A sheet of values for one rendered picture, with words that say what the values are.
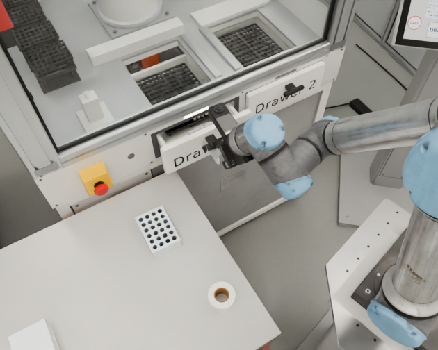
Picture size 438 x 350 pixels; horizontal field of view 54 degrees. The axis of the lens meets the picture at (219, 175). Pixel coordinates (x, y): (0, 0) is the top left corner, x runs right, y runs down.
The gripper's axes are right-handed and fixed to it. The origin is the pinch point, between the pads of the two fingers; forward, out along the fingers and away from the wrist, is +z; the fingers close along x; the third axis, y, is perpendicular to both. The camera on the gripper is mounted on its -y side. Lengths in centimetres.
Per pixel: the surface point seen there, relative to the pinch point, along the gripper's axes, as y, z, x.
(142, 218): 10.2, 7.6, -26.5
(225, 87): -13.2, 0.3, 9.7
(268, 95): -6.7, 6.9, 24.3
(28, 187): -21, 126, -62
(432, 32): -3, -8, 77
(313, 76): -6.4, 7.4, 41.9
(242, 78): -13.7, 0.4, 15.5
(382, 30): -22, 116, 172
